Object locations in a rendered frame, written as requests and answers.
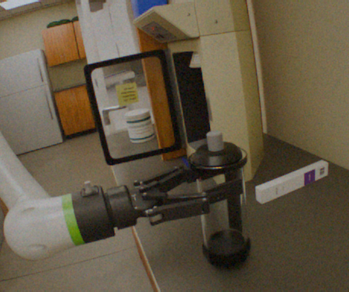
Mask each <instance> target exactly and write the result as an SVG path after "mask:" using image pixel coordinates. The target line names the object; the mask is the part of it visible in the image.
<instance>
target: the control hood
mask: <svg viewBox="0 0 349 292"><path fill-rule="evenodd" d="M153 22H155V23H157V24H159V25H160V26H161V27H163V28H165V29H166V30H167V31H169V32H170V33H171V34H172V35H174V36H175V37H176V38H174V39H171V40H164V41H159V40H158V39H156V38H154V37H153V36H151V34H150V33H148V32H146V31H145V30H143V31H144V32H145V33H146V34H149V35H150V36H151V37H152V38H153V39H155V40H157V41H158V42H159V43H167V42H171V41H175V40H183V39H187V38H189V39H190V38H195V37H198V36H199V31H198V22H197V17H196V15H195V8H194V3H193V2H183V3H179V4H170V5H161V6H156V7H153V8H151V9H149V10H148V11H147V12H145V13H143V14H142V15H141V16H140V17H137V18H136V19H134V20H133V21H132V23H133V24H134V25H135V26H137V27H138V28H139V29H140V30H142V29H141V27H143V26H145V25H147V24H151V23H153Z"/></svg>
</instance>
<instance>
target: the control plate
mask: <svg viewBox="0 0 349 292"><path fill-rule="evenodd" d="M141 29H142V30H145V31H146V32H148V33H150V34H151V36H153V37H154V38H156V37H157V35H158V33H159V34H160V35H161V36H162V34H163V35H164V34H167V33H168V34H169V35H166V36H163V37H164V38H162V37H160V36H159V35H158V36H159V37H160V38H156V39H158V40H159V41H164V40H171V39H174V38H176V37H175V36H174V35H172V34H171V33H170V32H169V31H167V30H166V29H165V28H163V27H161V26H160V25H159V24H157V23H155V22H153V23H151V24H147V25H145V26H143V27H141Z"/></svg>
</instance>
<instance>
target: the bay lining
mask: <svg viewBox="0 0 349 292"><path fill-rule="evenodd" d="M192 55H193V52H178V53H174V54H172V59H173V66H174V71H175V75H176V83H177V88H178V93H179V101H180V105H181V110H182V118H183V123H184V128H185V133H186V140H187V143H191V142H194V141H199V140H202V139H205V138H207V136H206V134H207V133H208V132H210V131H211V128H210V122H209V117H208V107H207V102H206V96H205V86H204V80H203V75H202V69H201V67H197V68H191V67H189V66H190V62H191V61H192Z"/></svg>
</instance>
